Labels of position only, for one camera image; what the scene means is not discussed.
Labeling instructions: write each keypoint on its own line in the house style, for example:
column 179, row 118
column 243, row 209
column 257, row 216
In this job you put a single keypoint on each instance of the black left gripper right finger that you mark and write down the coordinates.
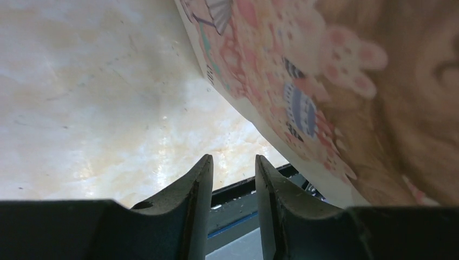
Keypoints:
column 296, row 225

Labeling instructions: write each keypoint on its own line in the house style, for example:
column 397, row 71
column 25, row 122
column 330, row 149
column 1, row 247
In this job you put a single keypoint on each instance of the cream paper takeout bag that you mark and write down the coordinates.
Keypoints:
column 361, row 97

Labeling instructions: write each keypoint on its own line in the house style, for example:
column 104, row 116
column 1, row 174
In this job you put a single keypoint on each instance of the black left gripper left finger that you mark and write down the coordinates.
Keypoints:
column 172, row 224

